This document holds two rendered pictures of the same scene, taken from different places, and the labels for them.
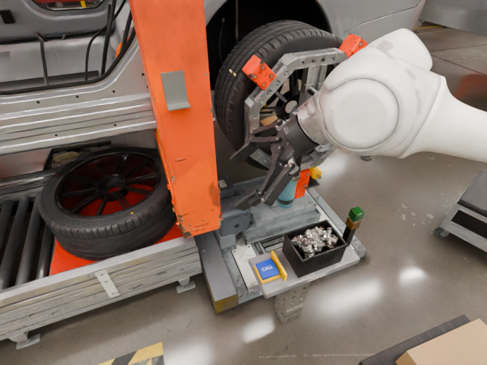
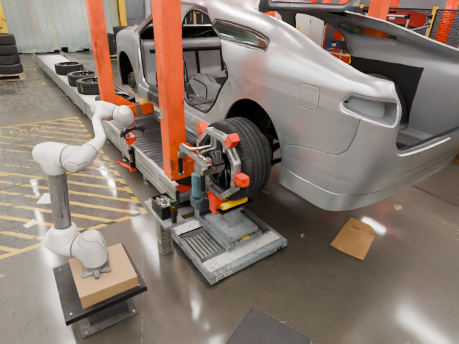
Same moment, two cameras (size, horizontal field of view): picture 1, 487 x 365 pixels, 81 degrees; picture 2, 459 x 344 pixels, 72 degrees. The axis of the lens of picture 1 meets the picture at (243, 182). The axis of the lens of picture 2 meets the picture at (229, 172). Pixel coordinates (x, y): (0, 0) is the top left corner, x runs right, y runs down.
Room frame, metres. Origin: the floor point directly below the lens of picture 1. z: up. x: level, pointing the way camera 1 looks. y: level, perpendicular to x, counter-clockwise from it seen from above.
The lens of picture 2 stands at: (0.63, -2.46, 1.98)
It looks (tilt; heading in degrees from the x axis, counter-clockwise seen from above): 28 degrees down; 75
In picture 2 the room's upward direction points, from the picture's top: 2 degrees clockwise
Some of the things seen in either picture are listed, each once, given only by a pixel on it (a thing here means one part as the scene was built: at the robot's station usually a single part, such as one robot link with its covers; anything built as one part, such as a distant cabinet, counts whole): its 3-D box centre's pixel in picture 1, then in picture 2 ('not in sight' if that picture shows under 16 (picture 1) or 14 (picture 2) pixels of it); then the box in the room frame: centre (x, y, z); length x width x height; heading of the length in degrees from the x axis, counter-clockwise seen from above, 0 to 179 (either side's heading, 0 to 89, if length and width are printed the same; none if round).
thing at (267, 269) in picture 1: (267, 269); not in sight; (0.61, -0.09, 0.47); 0.07 x 0.07 x 0.02; 22
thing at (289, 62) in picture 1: (304, 118); (216, 163); (1.11, -0.27, 0.85); 0.54 x 0.07 x 0.54; 112
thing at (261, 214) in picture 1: (277, 185); (231, 211); (1.27, -0.20, 0.32); 0.40 x 0.30 x 0.28; 112
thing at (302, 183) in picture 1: (290, 177); (220, 201); (1.15, -0.25, 0.48); 0.16 x 0.12 x 0.17; 22
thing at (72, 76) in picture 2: not in sight; (84, 78); (-0.71, 5.27, 0.39); 0.66 x 0.66 x 0.24
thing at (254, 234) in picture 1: (271, 208); (229, 226); (1.26, -0.18, 0.13); 0.50 x 0.36 x 0.10; 112
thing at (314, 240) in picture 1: (313, 247); (164, 205); (0.68, -0.28, 0.51); 0.20 x 0.14 x 0.13; 112
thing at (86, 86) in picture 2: not in sight; (94, 85); (-0.42, 4.58, 0.39); 0.66 x 0.66 x 0.24
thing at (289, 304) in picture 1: (291, 290); (163, 231); (0.66, -0.22, 0.21); 0.10 x 0.10 x 0.42; 22
